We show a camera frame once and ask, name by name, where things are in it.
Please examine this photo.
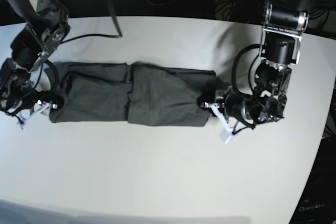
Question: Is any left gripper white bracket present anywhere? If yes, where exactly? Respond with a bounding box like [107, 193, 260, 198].
[196, 90, 260, 137]

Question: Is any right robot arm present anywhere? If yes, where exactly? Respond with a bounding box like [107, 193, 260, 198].
[1, 0, 70, 127]

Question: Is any black OpenArm box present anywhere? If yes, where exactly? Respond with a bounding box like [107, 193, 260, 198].
[289, 137, 335, 223]

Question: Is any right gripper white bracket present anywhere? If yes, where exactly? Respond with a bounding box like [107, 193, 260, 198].
[5, 91, 59, 130]

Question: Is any grey T-shirt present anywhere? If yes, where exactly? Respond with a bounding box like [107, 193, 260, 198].
[49, 62, 217, 127]

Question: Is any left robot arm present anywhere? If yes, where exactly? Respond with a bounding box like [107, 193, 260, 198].
[198, 0, 318, 129]

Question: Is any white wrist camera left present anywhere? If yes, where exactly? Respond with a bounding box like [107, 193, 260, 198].
[219, 130, 237, 144]

